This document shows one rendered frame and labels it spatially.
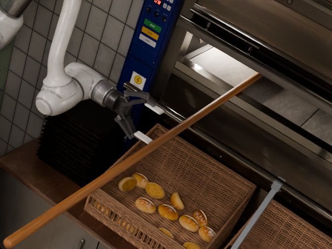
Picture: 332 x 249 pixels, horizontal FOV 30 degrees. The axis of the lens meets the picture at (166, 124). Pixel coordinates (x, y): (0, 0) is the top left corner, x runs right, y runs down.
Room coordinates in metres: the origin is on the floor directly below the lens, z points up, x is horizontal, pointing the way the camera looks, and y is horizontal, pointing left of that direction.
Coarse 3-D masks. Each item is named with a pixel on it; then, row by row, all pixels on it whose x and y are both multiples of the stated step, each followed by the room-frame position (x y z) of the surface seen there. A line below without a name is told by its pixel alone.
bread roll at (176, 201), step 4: (176, 192) 2.26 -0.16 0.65; (172, 196) 2.24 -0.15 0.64; (176, 196) 2.23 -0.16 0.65; (180, 196) 2.26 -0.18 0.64; (172, 200) 2.22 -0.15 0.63; (176, 200) 2.21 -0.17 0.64; (180, 200) 2.22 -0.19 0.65; (172, 204) 2.21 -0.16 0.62; (176, 204) 2.20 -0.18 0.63; (180, 204) 2.20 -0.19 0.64; (176, 208) 2.19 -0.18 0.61; (180, 208) 2.19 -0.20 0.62
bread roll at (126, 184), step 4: (128, 176) 2.24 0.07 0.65; (120, 180) 2.21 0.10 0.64; (124, 180) 2.20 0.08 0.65; (128, 180) 2.21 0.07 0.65; (132, 180) 2.23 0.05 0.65; (136, 180) 2.25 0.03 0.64; (120, 184) 2.19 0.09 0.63; (124, 184) 2.19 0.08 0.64; (128, 184) 2.21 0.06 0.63; (132, 184) 2.23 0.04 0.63; (120, 188) 2.18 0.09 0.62; (124, 188) 2.19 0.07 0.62; (128, 188) 2.20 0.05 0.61; (132, 188) 2.22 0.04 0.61
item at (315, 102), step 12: (180, 24) 2.32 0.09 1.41; (204, 24) 2.44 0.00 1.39; (204, 36) 2.28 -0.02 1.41; (228, 36) 2.43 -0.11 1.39; (228, 48) 2.24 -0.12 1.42; (240, 60) 2.21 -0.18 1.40; (264, 60) 2.31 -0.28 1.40; (264, 72) 2.18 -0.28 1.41; (288, 72) 2.30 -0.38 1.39; (288, 84) 2.14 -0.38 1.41; (312, 84) 2.28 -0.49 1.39; (300, 96) 2.11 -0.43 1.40; (324, 96) 2.19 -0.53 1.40; (324, 108) 2.08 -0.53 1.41
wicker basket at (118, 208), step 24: (144, 144) 2.36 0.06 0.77; (168, 144) 2.39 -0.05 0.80; (144, 168) 2.36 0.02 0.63; (168, 168) 2.34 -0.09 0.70; (192, 168) 2.32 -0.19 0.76; (216, 168) 2.31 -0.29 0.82; (96, 192) 1.99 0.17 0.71; (120, 192) 2.19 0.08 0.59; (144, 192) 2.25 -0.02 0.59; (168, 192) 2.30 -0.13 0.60; (216, 192) 2.26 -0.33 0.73; (240, 192) 2.25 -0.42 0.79; (96, 216) 1.98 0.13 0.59; (120, 216) 1.94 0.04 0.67; (144, 216) 2.09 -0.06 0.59; (216, 216) 2.22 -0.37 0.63; (144, 240) 1.95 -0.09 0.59; (168, 240) 1.86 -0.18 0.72; (192, 240) 2.06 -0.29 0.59; (216, 240) 1.93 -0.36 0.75
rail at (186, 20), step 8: (184, 16) 2.34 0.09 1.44; (192, 24) 2.31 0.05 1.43; (208, 32) 2.28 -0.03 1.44; (216, 40) 2.26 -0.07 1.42; (224, 40) 2.26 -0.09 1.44; (232, 48) 2.24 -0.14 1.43; (240, 48) 2.24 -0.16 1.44; (248, 56) 2.21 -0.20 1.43; (256, 64) 2.20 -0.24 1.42; (264, 64) 2.19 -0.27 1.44; (272, 72) 2.17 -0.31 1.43; (280, 72) 2.16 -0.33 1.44; (288, 80) 2.14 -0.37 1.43; (304, 88) 2.12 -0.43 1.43; (312, 96) 2.10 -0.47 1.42; (320, 96) 2.10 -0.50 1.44; (328, 104) 2.08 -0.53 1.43
